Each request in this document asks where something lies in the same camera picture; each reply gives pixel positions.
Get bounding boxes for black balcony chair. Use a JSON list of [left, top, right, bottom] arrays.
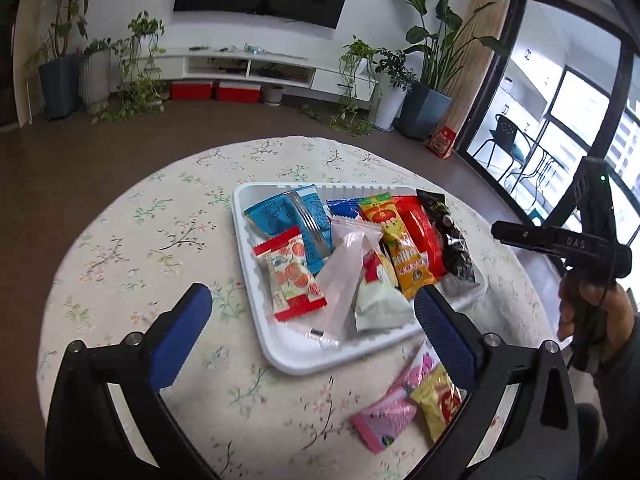
[[472, 113, 531, 168]]

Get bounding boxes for long yellow orange snack packet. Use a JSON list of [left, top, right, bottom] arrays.
[[356, 192, 437, 302]]

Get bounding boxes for small trailing potted plant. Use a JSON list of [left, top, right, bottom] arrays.
[[300, 35, 381, 136]]

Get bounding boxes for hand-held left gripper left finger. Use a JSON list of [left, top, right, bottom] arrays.
[[45, 282, 213, 480]]

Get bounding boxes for yellow green snack packet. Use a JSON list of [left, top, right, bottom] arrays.
[[410, 362, 466, 443]]

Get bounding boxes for red printed box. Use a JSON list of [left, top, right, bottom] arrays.
[[426, 125, 457, 161]]

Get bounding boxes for light blue snack packet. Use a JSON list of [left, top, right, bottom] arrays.
[[243, 184, 335, 276]]

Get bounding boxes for plant in smooth white pot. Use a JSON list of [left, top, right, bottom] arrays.
[[372, 47, 418, 132]]

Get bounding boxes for person's right forearm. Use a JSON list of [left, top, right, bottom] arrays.
[[592, 310, 640, 480]]

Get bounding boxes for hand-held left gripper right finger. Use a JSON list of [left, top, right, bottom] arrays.
[[414, 285, 583, 480]]

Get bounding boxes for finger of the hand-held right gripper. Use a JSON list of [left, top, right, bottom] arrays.
[[491, 220, 594, 262]]

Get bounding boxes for blue yellow cake packet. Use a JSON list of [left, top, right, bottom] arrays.
[[326, 198, 363, 220]]

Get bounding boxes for tall plant in dark pot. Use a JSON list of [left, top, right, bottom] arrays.
[[25, 0, 101, 121]]

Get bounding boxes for red snack packet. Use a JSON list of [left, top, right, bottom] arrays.
[[392, 195, 448, 281]]

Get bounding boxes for person's right hand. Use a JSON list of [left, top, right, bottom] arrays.
[[556, 272, 637, 361]]

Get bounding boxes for trailing vine plant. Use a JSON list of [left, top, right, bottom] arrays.
[[92, 10, 168, 123]]

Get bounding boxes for plant in ribbed white pot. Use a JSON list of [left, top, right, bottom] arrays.
[[77, 37, 116, 113]]

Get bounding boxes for white pale green snack packet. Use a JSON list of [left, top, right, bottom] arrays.
[[354, 247, 413, 333]]

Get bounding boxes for black swirl snack packet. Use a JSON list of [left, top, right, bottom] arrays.
[[416, 188, 478, 283]]

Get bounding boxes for dark grey cloth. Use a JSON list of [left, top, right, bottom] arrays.
[[575, 402, 603, 480]]

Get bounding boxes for white plastic tray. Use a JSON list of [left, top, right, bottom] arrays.
[[231, 181, 488, 377]]

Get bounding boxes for translucent pink snack packet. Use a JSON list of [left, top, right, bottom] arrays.
[[302, 216, 386, 348]]

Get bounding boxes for white TV stand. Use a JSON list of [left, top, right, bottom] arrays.
[[120, 46, 381, 103]]

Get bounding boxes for white red-edged snack packet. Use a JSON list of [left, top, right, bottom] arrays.
[[251, 226, 328, 323]]

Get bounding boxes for black glass door frame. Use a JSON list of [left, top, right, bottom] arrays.
[[455, 0, 640, 261]]

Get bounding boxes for black balcony table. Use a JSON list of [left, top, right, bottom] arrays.
[[505, 142, 566, 196]]

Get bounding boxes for red storage box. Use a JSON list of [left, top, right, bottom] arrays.
[[170, 81, 215, 102], [216, 81, 262, 104]]

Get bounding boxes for beige curtain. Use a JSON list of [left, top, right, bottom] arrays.
[[440, 0, 516, 136]]

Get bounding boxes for large-leaf plant in dark pot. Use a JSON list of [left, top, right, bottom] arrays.
[[390, 0, 511, 142]]

